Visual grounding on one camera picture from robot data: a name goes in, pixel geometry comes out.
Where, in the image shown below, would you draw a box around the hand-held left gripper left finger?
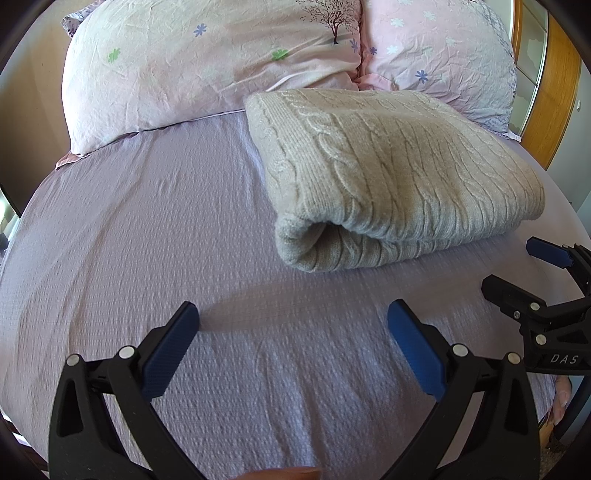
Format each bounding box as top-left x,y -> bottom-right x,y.
48,302 -> 201,480

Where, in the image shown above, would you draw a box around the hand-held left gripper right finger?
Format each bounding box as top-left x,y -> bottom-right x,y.
387,299 -> 541,480

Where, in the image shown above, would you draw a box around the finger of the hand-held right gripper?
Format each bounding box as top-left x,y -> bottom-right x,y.
481,275 -> 551,326
526,236 -> 591,298

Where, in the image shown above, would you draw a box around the beige cable knit sweater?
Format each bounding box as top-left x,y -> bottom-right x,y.
244,89 -> 547,273

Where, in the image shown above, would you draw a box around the person's right hand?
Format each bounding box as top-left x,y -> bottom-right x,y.
551,375 -> 574,422

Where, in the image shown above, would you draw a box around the person's left hand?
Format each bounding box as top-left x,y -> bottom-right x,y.
242,466 -> 324,480

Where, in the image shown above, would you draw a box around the lavender bed sheet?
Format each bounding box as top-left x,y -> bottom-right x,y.
0,111 -> 583,480

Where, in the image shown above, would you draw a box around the pink floral pillow white flowers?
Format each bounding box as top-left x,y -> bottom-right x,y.
358,0 -> 520,139

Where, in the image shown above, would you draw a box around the pink floral pillow tree print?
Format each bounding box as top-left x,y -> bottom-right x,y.
61,0 -> 365,155

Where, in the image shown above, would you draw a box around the wooden frame with glass panels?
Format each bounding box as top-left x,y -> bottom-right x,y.
510,0 -> 583,172

